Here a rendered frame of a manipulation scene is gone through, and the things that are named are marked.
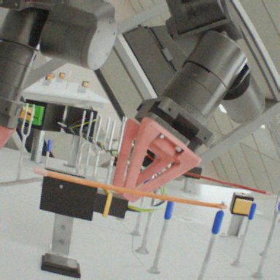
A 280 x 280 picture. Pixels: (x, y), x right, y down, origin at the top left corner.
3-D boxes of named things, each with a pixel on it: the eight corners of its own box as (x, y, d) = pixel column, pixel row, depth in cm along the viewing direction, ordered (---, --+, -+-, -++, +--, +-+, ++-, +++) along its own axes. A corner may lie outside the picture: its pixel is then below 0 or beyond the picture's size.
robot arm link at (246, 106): (162, 14, 65) (222, -7, 62) (201, 63, 73) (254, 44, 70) (177, 84, 58) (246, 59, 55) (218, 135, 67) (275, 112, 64)
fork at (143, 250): (135, 253, 63) (160, 136, 63) (133, 249, 65) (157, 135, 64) (151, 255, 64) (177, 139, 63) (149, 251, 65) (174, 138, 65)
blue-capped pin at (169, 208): (145, 269, 56) (162, 196, 56) (158, 270, 57) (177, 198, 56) (147, 273, 55) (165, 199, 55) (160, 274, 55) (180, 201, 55)
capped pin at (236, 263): (240, 267, 63) (259, 204, 62) (230, 265, 63) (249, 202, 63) (240, 265, 64) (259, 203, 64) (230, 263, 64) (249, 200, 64)
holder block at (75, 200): (40, 201, 57) (44, 165, 57) (90, 213, 58) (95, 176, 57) (39, 209, 53) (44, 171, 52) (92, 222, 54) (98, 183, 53)
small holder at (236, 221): (240, 230, 90) (251, 191, 89) (246, 240, 81) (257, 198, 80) (217, 227, 90) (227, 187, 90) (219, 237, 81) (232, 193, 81)
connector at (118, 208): (76, 202, 57) (81, 184, 57) (121, 213, 58) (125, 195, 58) (79, 208, 54) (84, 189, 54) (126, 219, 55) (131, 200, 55)
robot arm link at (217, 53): (203, 19, 59) (240, 33, 56) (226, 52, 64) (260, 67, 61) (170, 61, 58) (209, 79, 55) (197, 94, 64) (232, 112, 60)
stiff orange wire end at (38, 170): (24, 170, 44) (25, 163, 44) (224, 209, 45) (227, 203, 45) (22, 171, 43) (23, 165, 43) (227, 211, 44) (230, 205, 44)
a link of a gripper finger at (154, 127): (142, 211, 60) (192, 141, 61) (159, 221, 53) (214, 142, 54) (91, 174, 59) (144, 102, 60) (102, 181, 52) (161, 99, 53)
